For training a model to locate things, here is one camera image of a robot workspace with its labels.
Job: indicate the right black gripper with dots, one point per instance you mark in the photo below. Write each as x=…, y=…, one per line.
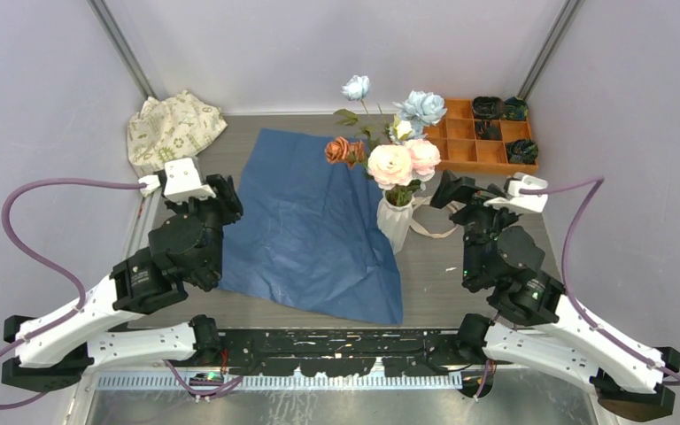
x=459, y=189

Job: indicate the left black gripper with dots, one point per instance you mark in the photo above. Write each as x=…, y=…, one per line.
x=226, y=201

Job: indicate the beige printed ribbon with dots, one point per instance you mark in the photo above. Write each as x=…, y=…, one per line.
x=429, y=222

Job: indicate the pink rose stem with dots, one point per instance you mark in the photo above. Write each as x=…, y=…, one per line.
x=401, y=170

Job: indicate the blue wrapping paper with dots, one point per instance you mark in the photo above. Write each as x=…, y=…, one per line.
x=308, y=237

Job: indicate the light blue flower stem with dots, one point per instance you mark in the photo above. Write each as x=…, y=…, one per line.
x=418, y=111

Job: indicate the orange rose stem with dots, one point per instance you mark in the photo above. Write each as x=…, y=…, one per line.
x=340, y=150

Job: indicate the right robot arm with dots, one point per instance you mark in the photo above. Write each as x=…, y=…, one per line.
x=540, y=322

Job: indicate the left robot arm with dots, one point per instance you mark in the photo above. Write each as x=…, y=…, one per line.
x=54, y=351

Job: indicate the white ribbed vase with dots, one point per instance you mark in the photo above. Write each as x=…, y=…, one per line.
x=394, y=221

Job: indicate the orange compartment tray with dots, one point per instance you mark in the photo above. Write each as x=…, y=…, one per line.
x=470, y=144

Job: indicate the dark fabric piece middle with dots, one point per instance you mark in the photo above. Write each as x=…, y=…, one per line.
x=488, y=130

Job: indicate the dark rolled fabric bottom-right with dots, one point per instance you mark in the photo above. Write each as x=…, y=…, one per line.
x=522, y=152

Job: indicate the dark rolled fabric top-left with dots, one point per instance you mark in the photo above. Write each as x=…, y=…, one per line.
x=488, y=108

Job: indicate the dark rolled fabric top-right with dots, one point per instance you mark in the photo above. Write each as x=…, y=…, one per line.
x=515, y=109

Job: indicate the cream patterned cloth bag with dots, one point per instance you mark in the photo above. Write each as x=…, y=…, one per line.
x=180, y=126

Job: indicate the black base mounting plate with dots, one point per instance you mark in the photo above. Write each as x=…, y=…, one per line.
x=403, y=352

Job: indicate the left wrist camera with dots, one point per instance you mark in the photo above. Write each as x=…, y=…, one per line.
x=179, y=180

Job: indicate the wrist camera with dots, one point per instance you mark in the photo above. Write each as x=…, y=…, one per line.
x=518, y=197
x=179, y=180

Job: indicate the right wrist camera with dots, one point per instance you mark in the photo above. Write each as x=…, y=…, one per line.
x=518, y=197

